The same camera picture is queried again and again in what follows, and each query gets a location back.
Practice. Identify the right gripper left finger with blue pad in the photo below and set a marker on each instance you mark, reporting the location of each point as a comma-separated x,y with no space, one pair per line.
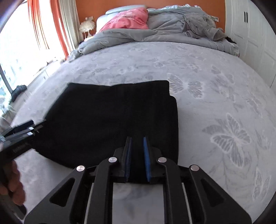
123,155

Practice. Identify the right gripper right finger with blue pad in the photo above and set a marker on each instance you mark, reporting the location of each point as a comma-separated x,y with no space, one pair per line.
152,167

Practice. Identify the black pants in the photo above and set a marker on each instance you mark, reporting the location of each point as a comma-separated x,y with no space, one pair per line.
87,123

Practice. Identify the dark clothing on windowsill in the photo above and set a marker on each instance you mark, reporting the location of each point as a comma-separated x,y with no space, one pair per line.
17,91

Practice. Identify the left hand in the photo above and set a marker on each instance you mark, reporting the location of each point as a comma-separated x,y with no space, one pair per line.
14,185

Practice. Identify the grey butterfly bedspread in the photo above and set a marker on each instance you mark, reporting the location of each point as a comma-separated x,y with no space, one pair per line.
201,106

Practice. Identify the pink pillow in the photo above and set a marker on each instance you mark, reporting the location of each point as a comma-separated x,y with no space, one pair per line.
135,18

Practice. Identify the white pillow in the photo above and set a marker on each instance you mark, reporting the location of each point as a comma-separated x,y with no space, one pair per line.
102,20

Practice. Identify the white bedside lamp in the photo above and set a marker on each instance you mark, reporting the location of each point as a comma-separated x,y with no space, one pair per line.
86,26

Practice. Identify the grey crumpled duvet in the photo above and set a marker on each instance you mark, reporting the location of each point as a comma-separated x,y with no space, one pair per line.
183,24

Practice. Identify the orange curtain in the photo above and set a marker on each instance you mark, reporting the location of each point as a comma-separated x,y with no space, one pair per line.
46,20

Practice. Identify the black item beside bed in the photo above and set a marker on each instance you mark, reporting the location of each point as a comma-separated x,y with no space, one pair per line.
230,40

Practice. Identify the white wardrobe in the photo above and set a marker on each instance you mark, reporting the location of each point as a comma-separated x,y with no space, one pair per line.
247,26

